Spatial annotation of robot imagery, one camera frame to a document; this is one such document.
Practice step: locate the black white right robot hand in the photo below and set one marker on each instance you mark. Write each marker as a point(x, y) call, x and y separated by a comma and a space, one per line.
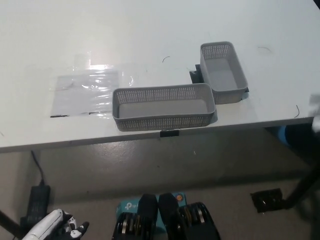
point(315, 112)

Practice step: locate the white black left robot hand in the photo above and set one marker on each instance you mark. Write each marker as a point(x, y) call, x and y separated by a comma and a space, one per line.
point(50, 223)

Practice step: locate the short grey perforated basket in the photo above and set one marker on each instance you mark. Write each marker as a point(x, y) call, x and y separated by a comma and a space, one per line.
point(222, 77)

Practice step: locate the teal router box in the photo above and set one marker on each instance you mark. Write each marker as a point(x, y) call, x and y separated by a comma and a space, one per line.
point(130, 205)

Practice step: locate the black power adapter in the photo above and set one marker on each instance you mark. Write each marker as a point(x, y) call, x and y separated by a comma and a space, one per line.
point(37, 202)

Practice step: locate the black diagonal bar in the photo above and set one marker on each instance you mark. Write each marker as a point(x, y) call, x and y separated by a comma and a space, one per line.
point(8, 222)

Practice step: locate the black table leg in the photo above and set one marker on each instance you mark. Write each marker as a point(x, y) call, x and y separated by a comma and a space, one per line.
point(303, 185)

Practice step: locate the black floor plate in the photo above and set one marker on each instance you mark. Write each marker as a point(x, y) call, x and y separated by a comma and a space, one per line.
point(267, 200)

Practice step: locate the black placement mat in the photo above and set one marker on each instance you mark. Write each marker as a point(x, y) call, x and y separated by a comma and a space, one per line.
point(197, 76)

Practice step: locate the clear plastic sheet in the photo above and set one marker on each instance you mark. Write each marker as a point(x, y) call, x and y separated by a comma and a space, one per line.
point(85, 92)

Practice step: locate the black tape marker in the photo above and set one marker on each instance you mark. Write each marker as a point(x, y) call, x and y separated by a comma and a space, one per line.
point(169, 133)

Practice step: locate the long grey perforated basket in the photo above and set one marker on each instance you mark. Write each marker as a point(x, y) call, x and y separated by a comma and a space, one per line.
point(162, 123)

